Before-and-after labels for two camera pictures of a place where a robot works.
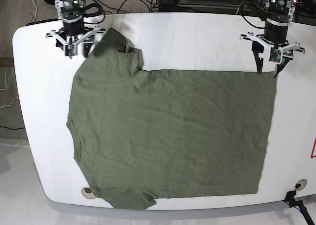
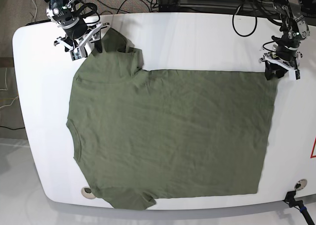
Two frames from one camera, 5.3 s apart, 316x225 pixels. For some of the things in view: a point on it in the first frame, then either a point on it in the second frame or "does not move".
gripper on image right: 274,35 -> 289,56
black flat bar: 43,21 does not move
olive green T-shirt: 140,134 does not move
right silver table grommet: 300,184 does not move
